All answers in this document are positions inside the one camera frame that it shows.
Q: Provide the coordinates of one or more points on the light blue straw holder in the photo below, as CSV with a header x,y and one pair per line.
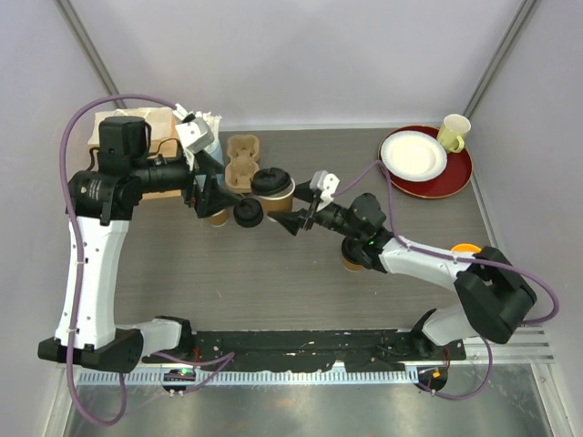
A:
x,y
216,152

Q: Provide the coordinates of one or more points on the red round tray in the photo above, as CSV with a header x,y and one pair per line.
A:
x,y
456,176

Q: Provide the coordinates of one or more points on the black coffee cup lid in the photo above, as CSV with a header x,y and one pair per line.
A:
x,y
350,251

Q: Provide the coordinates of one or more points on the white paper plate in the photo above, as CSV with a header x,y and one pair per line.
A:
x,y
413,156

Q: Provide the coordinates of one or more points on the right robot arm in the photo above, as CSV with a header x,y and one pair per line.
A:
x,y
493,299

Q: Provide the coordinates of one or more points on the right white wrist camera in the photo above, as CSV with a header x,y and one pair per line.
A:
x,y
323,185

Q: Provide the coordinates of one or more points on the stack of black lids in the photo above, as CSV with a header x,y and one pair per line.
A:
x,y
248,213

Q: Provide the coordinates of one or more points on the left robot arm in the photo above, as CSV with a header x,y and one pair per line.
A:
x,y
100,208

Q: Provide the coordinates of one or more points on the cardboard cup carrier stack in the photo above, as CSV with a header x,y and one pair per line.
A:
x,y
243,152

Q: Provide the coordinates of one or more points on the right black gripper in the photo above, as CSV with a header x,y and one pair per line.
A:
x,y
292,220

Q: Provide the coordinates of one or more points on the brown paper bag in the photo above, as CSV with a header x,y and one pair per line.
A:
x,y
162,140

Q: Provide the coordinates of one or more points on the brown paper cup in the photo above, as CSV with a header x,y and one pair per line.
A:
x,y
278,202
351,266

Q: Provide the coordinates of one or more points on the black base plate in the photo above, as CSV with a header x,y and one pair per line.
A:
x,y
315,350

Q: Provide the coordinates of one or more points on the orange bowl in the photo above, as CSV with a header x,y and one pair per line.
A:
x,y
466,247

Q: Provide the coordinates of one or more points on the pale yellow mug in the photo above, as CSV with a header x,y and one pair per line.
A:
x,y
452,133

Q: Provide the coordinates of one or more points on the stack of paper cups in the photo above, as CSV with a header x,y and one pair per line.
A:
x,y
219,219

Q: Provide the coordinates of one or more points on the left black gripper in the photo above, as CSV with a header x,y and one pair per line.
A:
x,y
214,198

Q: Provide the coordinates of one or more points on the aluminium frame rail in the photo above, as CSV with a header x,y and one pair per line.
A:
x,y
527,346

